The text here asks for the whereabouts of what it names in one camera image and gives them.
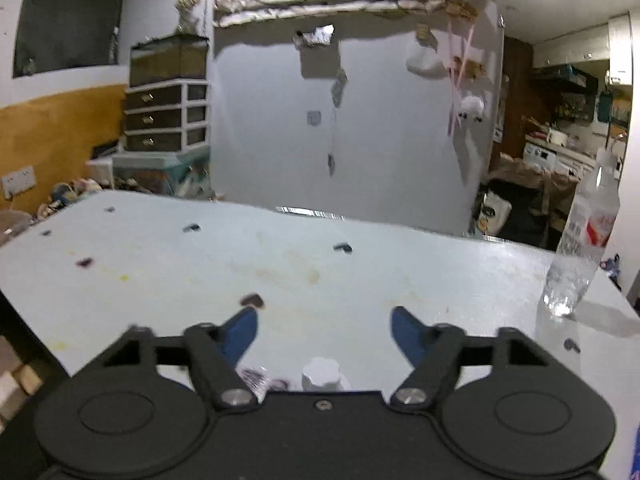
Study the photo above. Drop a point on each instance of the white hanging bag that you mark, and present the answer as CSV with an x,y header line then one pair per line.
x,y
425,57

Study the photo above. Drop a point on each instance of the dark window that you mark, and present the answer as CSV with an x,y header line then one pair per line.
x,y
70,15

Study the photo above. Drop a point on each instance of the white washing machine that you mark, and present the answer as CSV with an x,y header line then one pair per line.
x,y
539,157

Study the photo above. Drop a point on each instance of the brown wooden block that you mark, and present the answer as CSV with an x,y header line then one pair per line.
x,y
10,355

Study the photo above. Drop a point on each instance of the pink ribbons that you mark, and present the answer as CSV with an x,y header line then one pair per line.
x,y
457,80

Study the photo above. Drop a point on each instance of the white plush toy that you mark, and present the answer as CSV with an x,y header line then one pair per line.
x,y
471,109

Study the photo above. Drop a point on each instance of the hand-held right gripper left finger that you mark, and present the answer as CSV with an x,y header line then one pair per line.
x,y
242,332

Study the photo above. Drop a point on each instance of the clear plastic water bottle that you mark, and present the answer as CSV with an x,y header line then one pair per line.
x,y
580,240

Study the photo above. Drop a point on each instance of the clear plastic piece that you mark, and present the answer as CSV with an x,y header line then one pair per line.
x,y
255,380

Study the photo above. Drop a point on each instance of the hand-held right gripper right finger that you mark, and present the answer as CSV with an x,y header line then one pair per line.
x,y
405,332

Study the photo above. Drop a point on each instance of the pile of plush toys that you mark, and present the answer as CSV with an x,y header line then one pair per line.
x,y
70,195

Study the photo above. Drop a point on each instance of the glass tank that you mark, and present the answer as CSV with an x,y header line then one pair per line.
x,y
167,62

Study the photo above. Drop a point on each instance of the white wall socket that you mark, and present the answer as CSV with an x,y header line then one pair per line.
x,y
17,182

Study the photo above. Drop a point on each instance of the dark chair with brown cloth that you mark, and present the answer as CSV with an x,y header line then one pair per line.
x,y
525,195

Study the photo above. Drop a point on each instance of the white plastic drawer tower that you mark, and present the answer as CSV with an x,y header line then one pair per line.
x,y
195,110

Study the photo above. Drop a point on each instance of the dark plastic drawer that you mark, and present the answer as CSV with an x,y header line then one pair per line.
x,y
152,119
152,141
152,97

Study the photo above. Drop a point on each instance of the grey wall plate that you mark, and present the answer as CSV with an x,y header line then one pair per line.
x,y
314,117

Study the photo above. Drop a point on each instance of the white cap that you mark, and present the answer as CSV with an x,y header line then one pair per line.
x,y
324,376

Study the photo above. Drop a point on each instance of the white upper cabinet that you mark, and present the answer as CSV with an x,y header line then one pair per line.
x,y
620,50

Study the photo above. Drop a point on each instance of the teal hanging bag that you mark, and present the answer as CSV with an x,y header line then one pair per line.
x,y
604,106

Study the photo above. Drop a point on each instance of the silver foil scrap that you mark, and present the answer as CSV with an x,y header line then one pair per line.
x,y
315,36

